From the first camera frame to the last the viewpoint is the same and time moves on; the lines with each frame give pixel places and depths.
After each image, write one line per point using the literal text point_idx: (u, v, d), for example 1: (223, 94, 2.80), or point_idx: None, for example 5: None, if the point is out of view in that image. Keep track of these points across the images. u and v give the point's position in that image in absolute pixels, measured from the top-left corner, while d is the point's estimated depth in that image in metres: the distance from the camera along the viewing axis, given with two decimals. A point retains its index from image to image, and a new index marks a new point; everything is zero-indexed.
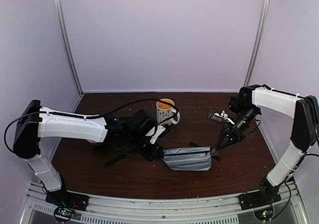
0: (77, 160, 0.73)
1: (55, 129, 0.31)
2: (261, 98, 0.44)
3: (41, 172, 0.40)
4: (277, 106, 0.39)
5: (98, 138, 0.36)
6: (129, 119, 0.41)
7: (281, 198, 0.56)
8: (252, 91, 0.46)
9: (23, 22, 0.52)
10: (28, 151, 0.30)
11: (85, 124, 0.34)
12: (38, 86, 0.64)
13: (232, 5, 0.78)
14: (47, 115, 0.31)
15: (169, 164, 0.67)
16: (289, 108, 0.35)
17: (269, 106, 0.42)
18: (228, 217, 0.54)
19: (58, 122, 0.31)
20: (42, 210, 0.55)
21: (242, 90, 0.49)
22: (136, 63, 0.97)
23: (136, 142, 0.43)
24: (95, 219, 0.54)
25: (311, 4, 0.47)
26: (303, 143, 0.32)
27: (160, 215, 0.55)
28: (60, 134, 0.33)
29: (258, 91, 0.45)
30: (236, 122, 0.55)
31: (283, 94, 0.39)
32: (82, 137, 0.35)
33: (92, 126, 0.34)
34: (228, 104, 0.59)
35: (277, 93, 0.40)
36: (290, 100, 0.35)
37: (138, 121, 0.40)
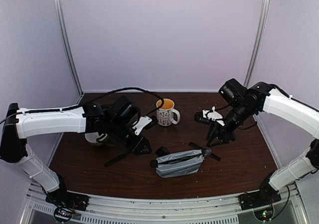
0: (77, 160, 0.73)
1: (34, 127, 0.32)
2: (277, 106, 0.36)
3: (35, 174, 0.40)
4: (297, 121, 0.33)
5: (79, 128, 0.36)
6: (111, 106, 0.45)
7: (281, 198, 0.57)
8: (266, 96, 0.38)
9: (23, 23, 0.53)
10: (15, 155, 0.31)
11: (62, 116, 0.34)
12: (38, 87, 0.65)
13: (232, 5, 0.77)
14: (23, 115, 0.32)
15: (164, 172, 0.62)
16: (314, 128, 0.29)
17: (285, 116, 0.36)
18: (228, 217, 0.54)
19: (34, 119, 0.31)
20: (42, 210, 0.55)
21: (251, 92, 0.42)
22: (136, 63, 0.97)
23: (113, 130, 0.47)
24: (95, 219, 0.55)
25: (311, 4, 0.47)
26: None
27: (160, 215, 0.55)
28: (42, 131, 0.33)
29: (274, 97, 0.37)
30: (227, 123, 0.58)
31: (306, 107, 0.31)
32: (64, 130, 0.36)
33: (71, 116, 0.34)
34: (223, 89, 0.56)
35: (299, 104, 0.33)
36: (316, 120, 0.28)
37: (120, 106, 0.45)
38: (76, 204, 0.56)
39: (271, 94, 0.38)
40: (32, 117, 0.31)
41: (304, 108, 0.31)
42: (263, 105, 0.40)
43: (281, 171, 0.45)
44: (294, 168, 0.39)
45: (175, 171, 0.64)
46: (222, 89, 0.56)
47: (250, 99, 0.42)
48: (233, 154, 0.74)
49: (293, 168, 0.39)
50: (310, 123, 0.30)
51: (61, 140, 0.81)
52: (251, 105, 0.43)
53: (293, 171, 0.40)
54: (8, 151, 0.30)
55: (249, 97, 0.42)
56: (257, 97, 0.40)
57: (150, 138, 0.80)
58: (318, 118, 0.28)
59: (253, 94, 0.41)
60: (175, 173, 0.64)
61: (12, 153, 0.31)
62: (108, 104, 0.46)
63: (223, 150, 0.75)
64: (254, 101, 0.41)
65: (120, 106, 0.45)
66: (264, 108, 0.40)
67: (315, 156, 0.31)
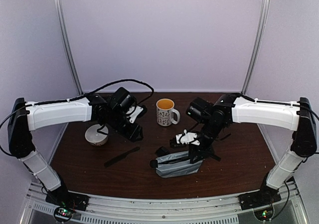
0: (77, 160, 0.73)
1: (44, 117, 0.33)
2: (246, 114, 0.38)
3: (39, 171, 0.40)
4: (270, 120, 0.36)
5: (85, 116, 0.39)
6: (110, 98, 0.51)
7: (281, 198, 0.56)
8: (233, 108, 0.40)
9: (23, 23, 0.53)
10: (24, 149, 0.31)
11: (69, 106, 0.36)
12: (38, 86, 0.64)
13: (232, 6, 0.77)
14: (33, 107, 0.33)
15: (163, 172, 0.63)
16: (289, 122, 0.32)
17: (257, 121, 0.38)
18: (228, 217, 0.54)
19: (45, 110, 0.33)
20: (42, 210, 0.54)
21: (217, 107, 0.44)
22: (136, 63, 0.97)
23: (114, 118, 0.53)
24: (95, 219, 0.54)
25: (311, 4, 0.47)
26: (306, 152, 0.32)
27: (160, 215, 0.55)
28: (50, 122, 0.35)
29: (240, 107, 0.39)
30: (201, 141, 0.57)
31: (273, 105, 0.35)
32: (71, 120, 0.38)
33: (78, 105, 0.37)
34: (188, 110, 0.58)
35: (265, 105, 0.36)
36: (289, 113, 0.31)
37: (120, 97, 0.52)
38: (76, 204, 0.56)
39: (236, 104, 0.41)
40: (43, 108, 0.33)
41: (273, 107, 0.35)
42: (232, 118, 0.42)
43: (273, 170, 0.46)
44: (284, 164, 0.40)
45: (175, 171, 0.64)
46: (189, 110, 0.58)
47: (218, 115, 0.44)
48: (233, 154, 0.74)
49: (284, 164, 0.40)
50: (284, 119, 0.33)
51: (61, 140, 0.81)
52: (220, 119, 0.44)
53: (285, 167, 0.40)
54: (18, 145, 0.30)
55: (216, 113, 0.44)
56: (224, 111, 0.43)
57: (150, 138, 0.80)
58: (290, 112, 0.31)
59: (220, 109, 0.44)
60: (175, 173, 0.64)
61: (21, 147, 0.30)
62: (107, 96, 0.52)
63: (223, 150, 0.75)
64: (223, 115, 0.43)
65: (119, 97, 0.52)
66: (234, 119, 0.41)
67: (298, 148, 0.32)
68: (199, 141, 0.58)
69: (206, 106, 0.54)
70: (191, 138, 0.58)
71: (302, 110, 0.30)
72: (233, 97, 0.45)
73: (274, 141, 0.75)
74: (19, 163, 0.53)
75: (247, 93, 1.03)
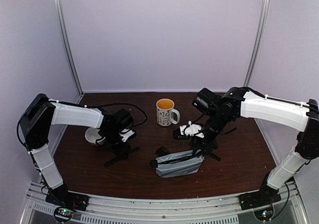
0: (77, 160, 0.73)
1: (64, 115, 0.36)
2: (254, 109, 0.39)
3: (45, 167, 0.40)
4: (278, 118, 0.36)
5: (96, 123, 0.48)
6: (115, 114, 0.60)
7: (281, 198, 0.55)
8: (242, 102, 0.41)
9: (23, 24, 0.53)
10: (39, 140, 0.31)
11: (88, 111, 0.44)
12: (38, 86, 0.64)
13: (231, 6, 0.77)
14: (57, 103, 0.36)
15: (164, 171, 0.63)
16: (298, 122, 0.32)
17: (265, 116, 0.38)
18: (228, 217, 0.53)
19: (67, 108, 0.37)
20: (42, 210, 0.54)
21: (225, 100, 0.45)
22: (136, 63, 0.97)
23: (115, 131, 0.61)
24: (95, 219, 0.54)
25: (311, 3, 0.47)
26: (311, 154, 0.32)
27: (160, 215, 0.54)
28: (66, 120, 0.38)
29: (251, 102, 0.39)
30: (206, 133, 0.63)
31: (283, 103, 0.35)
32: (82, 123, 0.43)
33: (93, 113, 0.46)
34: (194, 101, 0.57)
35: (275, 102, 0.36)
36: (298, 114, 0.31)
37: (123, 115, 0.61)
38: (76, 204, 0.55)
39: (245, 98, 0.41)
40: (65, 107, 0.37)
41: (282, 105, 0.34)
42: (239, 111, 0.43)
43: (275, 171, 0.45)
44: (286, 165, 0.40)
45: (175, 171, 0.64)
46: (195, 101, 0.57)
47: (226, 107, 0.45)
48: (233, 154, 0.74)
49: (286, 165, 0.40)
50: (293, 118, 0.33)
51: (61, 141, 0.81)
52: (229, 112, 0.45)
53: (286, 168, 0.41)
54: (36, 135, 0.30)
55: (225, 106, 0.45)
56: (233, 104, 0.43)
57: (150, 138, 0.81)
58: (299, 112, 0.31)
59: (229, 102, 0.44)
60: (175, 173, 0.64)
61: (38, 137, 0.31)
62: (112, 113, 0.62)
63: (223, 150, 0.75)
64: (230, 107, 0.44)
65: (122, 115, 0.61)
66: (241, 113, 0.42)
67: (303, 149, 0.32)
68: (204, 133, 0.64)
69: (213, 97, 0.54)
70: (194, 130, 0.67)
71: (311, 111, 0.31)
72: (242, 91, 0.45)
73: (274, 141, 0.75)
74: (20, 163, 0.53)
75: None
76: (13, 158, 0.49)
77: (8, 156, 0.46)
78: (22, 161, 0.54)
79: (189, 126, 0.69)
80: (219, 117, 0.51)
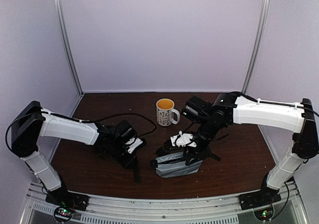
0: (78, 160, 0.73)
1: (55, 128, 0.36)
2: (247, 114, 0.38)
3: (40, 171, 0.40)
4: (272, 121, 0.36)
5: (89, 140, 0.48)
6: (115, 128, 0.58)
7: (281, 198, 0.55)
8: (235, 109, 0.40)
9: (23, 24, 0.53)
10: (26, 149, 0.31)
11: (82, 127, 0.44)
12: (38, 87, 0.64)
13: (231, 6, 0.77)
14: (48, 115, 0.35)
15: (164, 171, 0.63)
16: (294, 124, 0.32)
17: (258, 121, 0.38)
18: (228, 217, 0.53)
19: (59, 122, 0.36)
20: (42, 210, 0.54)
21: (217, 108, 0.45)
22: (136, 63, 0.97)
23: (116, 146, 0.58)
24: (95, 219, 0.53)
25: (312, 4, 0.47)
26: (309, 153, 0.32)
27: (160, 215, 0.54)
28: (57, 133, 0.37)
29: (243, 109, 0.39)
30: (198, 142, 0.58)
31: (277, 106, 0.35)
32: (74, 137, 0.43)
33: (87, 129, 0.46)
34: (184, 110, 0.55)
35: (268, 106, 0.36)
36: (294, 116, 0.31)
37: (123, 129, 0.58)
38: (76, 204, 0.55)
39: (238, 104, 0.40)
40: (57, 120, 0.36)
41: (276, 108, 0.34)
42: (232, 118, 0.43)
43: (273, 171, 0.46)
44: (285, 166, 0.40)
45: (175, 171, 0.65)
46: (184, 110, 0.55)
47: (218, 115, 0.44)
48: (233, 154, 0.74)
49: (284, 166, 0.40)
50: (288, 121, 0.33)
51: (61, 141, 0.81)
52: (222, 120, 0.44)
53: (285, 168, 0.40)
54: (22, 144, 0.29)
55: (216, 114, 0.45)
56: (224, 111, 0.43)
57: (150, 138, 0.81)
58: (294, 114, 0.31)
59: (220, 109, 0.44)
60: (176, 173, 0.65)
61: (24, 147, 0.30)
62: (112, 126, 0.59)
63: (223, 150, 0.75)
64: (222, 115, 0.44)
65: (122, 129, 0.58)
66: (234, 119, 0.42)
67: (300, 149, 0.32)
68: (196, 143, 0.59)
69: (203, 104, 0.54)
70: (186, 140, 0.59)
71: (306, 112, 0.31)
72: (233, 97, 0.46)
73: (274, 140, 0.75)
74: (20, 164, 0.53)
75: (246, 93, 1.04)
76: (13, 158, 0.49)
77: (8, 157, 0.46)
78: (22, 161, 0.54)
79: (180, 135, 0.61)
80: (211, 125, 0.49)
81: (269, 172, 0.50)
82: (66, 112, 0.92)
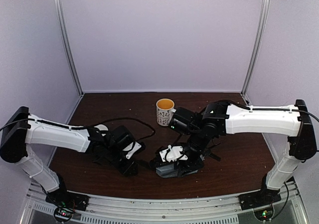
0: (78, 160, 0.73)
1: (41, 136, 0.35)
2: (240, 123, 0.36)
3: (34, 174, 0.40)
4: (266, 128, 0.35)
5: (81, 148, 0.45)
6: (110, 134, 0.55)
7: (281, 198, 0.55)
8: (227, 120, 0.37)
9: (23, 24, 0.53)
10: (14, 156, 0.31)
11: (71, 134, 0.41)
12: (38, 86, 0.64)
13: (231, 5, 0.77)
14: (35, 122, 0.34)
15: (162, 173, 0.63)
16: (291, 128, 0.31)
17: (251, 129, 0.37)
18: (228, 217, 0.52)
19: (45, 130, 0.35)
20: (42, 210, 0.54)
21: (207, 120, 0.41)
22: (136, 63, 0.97)
23: (112, 153, 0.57)
24: (95, 219, 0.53)
25: (311, 4, 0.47)
26: (307, 155, 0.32)
27: (160, 215, 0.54)
28: (44, 140, 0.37)
29: (235, 118, 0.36)
30: (188, 155, 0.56)
31: (271, 112, 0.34)
32: (63, 145, 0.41)
33: (77, 137, 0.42)
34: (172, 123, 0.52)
35: (261, 113, 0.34)
36: (290, 121, 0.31)
37: (119, 134, 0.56)
38: (76, 204, 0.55)
39: (230, 114, 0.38)
40: (45, 127, 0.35)
41: (269, 114, 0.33)
42: (225, 129, 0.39)
43: (273, 172, 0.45)
44: (283, 167, 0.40)
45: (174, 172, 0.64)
46: (172, 123, 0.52)
47: (210, 128, 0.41)
48: (233, 155, 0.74)
49: (283, 167, 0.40)
50: (284, 126, 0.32)
51: None
52: (215, 132, 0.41)
53: (284, 169, 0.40)
54: (9, 152, 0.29)
55: (208, 126, 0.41)
56: (216, 124, 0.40)
57: (150, 138, 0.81)
58: (291, 119, 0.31)
59: (211, 122, 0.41)
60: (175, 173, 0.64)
61: (12, 154, 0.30)
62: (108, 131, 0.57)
63: (222, 150, 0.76)
64: (214, 127, 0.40)
65: (118, 134, 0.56)
66: (227, 130, 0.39)
67: (298, 152, 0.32)
68: (187, 155, 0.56)
69: (191, 117, 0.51)
70: (177, 154, 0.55)
71: (301, 115, 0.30)
72: (222, 106, 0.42)
73: (274, 141, 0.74)
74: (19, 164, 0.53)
75: (246, 93, 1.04)
76: None
77: None
78: None
79: (170, 150, 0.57)
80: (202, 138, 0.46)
81: (266, 173, 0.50)
82: (66, 112, 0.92)
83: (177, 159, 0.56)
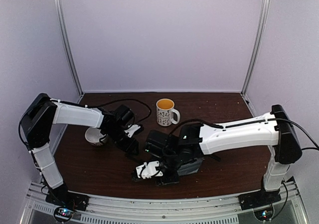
0: (78, 160, 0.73)
1: (65, 114, 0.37)
2: (217, 144, 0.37)
3: (46, 166, 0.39)
4: (244, 142, 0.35)
5: (95, 123, 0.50)
6: (116, 112, 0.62)
7: (281, 198, 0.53)
8: (201, 143, 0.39)
9: (23, 24, 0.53)
10: (41, 138, 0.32)
11: (88, 111, 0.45)
12: (38, 86, 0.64)
13: (231, 5, 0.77)
14: (58, 102, 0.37)
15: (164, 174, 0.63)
16: (270, 138, 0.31)
17: (231, 146, 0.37)
18: (228, 217, 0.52)
19: (69, 108, 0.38)
20: (42, 210, 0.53)
21: (184, 147, 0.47)
22: (136, 63, 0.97)
23: (118, 129, 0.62)
24: (95, 219, 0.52)
25: (311, 3, 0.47)
26: (293, 159, 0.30)
27: (160, 215, 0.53)
28: (68, 120, 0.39)
29: (211, 139, 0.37)
30: (164, 170, 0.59)
31: (246, 126, 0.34)
32: (82, 122, 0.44)
33: (93, 112, 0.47)
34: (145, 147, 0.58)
35: (235, 129, 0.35)
36: (266, 131, 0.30)
37: (123, 111, 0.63)
38: (76, 204, 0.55)
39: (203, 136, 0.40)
40: (66, 106, 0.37)
41: (243, 129, 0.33)
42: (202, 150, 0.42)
43: (267, 178, 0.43)
44: (276, 170, 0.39)
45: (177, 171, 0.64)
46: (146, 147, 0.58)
47: (186, 154, 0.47)
48: (232, 155, 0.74)
49: (275, 170, 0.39)
50: (263, 137, 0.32)
51: (61, 141, 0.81)
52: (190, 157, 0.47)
53: (276, 172, 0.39)
54: (38, 133, 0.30)
55: (184, 153, 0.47)
56: (191, 149, 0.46)
57: None
58: (266, 130, 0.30)
59: (186, 148, 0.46)
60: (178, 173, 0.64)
61: (39, 136, 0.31)
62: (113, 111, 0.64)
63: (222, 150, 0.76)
64: (189, 151, 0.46)
65: (122, 112, 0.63)
66: (206, 151, 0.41)
67: (283, 157, 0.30)
68: (162, 171, 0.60)
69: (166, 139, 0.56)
70: (152, 171, 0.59)
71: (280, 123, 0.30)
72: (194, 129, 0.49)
73: None
74: (19, 163, 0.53)
75: (246, 93, 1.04)
76: (13, 158, 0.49)
77: (8, 157, 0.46)
78: (22, 161, 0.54)
79: (146, 167, 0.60)
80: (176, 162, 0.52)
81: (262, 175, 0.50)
82: None
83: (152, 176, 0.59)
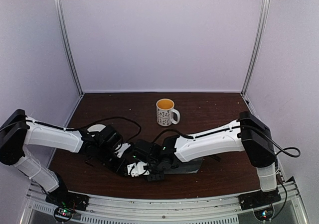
0: (78, 160, 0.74)
1: (37, 136, 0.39)
2: (189, 152, 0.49)
3: (34, 175, 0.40)
4: (214, 149, 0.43)
5: (74, 149, 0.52)
6: (100, 134, 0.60)
7: (281, 198, 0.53)
8: (176, 153, 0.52)
9: (23, 25, 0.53)
10: (12, 157, 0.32)
11: (66, 135, 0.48)
12: (38, 86, 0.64)
13: (232, 5, 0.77)
14: (33, 123, 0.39)
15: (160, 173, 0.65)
16: (235, 144, 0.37)
17: (205, 153, 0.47)
18: (228, 217, 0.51)
19: (42, 130, 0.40)
20: (42, 210, 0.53)
21: (164, 157, 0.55)
22: (135, 63, 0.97)
23: (103, 150, 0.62)
24: (95, 219, 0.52)
25: (312, 3, 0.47)
26: (267, 162, 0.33)
27: (160, 215, 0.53)
28: (39, 141, 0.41)
29: (186, 149, 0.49)
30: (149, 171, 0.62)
31: (213, 137, 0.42)
32: (56, 145, 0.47)
33: (72, 136, 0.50)
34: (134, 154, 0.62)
35: (204, 140, 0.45)
36: (231, 139, 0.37)
37: (107, 134, 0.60)
38: (76, 204, 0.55)
39: (178, 147, 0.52)
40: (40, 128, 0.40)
41: (210, 139, 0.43)
42: (180, 159, 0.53)
43: (263, 182, 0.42)
44: (265, 170, 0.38)
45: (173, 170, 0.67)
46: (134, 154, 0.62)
47: (165, 162, 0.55)
48: (232, 154, 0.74)
49: (265, 171, 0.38)
50: (231, 144, 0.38)
51: None
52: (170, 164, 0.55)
53: (266, 173, 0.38)
54: (7, 153, 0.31)
55: (164, 161, 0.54)
56: (169, 159, 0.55)
57: (150, 138, 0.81)
58: (230, 138, 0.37)
59: (166, 157, 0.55)
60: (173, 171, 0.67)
61: (9, 155, 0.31)
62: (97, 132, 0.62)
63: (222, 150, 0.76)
64: (169, 161, 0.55)
65: (107, 134, 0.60)
66: (184, 158, 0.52)
67: (256, 161, 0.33)
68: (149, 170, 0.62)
69: (150, 149, 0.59)
70: (139, 170, 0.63)
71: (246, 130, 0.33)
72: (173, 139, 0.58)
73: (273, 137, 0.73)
74: None
75: (246, 93, 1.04)
76: None
77: None
78: None
79: (135, 166, 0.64)
80: (161, 169, 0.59)
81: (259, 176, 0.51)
82: (67, 112, 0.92)
83: (139, 174, 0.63)
